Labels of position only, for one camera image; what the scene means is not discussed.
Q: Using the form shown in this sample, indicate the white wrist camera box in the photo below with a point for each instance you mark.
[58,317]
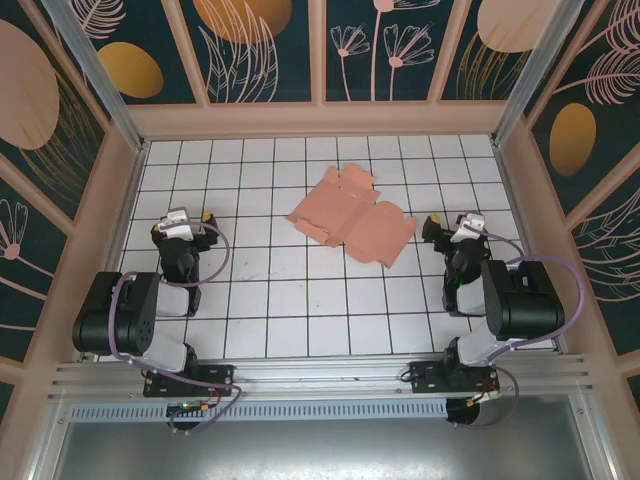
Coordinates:
[470,222]
[177,225]

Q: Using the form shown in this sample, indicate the yellow connector plug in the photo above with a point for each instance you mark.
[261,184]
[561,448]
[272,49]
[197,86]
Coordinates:
[472,401]

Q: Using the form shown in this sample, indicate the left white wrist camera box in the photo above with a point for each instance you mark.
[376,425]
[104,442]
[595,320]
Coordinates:
[177,225]

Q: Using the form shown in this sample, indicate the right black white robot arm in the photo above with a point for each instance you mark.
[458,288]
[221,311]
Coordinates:
[525,305]

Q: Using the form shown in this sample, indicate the aluminium mounting rail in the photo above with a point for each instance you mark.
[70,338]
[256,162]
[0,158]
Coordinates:
[320,372]

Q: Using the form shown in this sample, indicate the pink paper box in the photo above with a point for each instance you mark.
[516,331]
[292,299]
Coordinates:
[360,225]

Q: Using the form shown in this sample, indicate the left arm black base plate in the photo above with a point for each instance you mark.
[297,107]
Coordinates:
[220,380]

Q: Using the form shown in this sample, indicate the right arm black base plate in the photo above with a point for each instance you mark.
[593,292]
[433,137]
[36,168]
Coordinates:
[425,377]

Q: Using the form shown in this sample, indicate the steel sheet panel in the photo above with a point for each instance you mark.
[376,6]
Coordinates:
[320,450]

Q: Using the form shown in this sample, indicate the small green circuit board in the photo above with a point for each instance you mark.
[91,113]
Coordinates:
[190,407]

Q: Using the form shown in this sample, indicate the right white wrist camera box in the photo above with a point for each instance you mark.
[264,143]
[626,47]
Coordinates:
[470,222]

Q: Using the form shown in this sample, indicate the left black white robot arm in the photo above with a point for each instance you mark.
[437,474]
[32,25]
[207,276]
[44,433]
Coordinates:
[115,310]

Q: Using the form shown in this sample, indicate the aluminium frame post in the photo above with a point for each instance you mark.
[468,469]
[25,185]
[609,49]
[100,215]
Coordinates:
[530,75]
[105,85]

